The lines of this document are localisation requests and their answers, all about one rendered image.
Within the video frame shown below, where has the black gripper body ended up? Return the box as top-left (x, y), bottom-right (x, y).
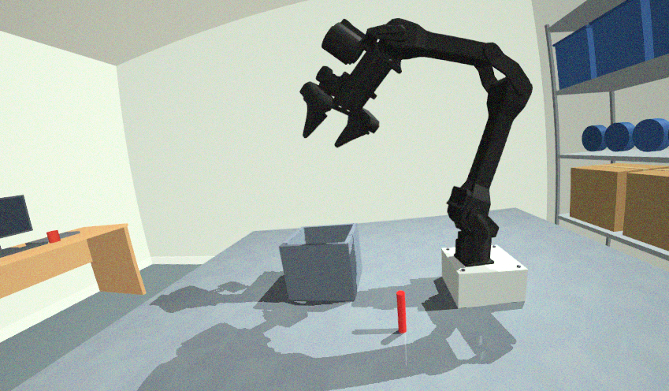
top-left (300, 71), bottom-right (380, 133)

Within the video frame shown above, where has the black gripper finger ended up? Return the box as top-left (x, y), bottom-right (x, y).
top-left (303, 98), bottom-right (327, 138)
top-left (334, 116), bottom-right (369, 147)

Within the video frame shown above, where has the red peg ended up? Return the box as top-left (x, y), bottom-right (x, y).
top-left (396, 290), bottom-right (407, 333)

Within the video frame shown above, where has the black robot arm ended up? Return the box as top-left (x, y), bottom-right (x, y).
top-left (321, 18), bottom-right (533, 267)

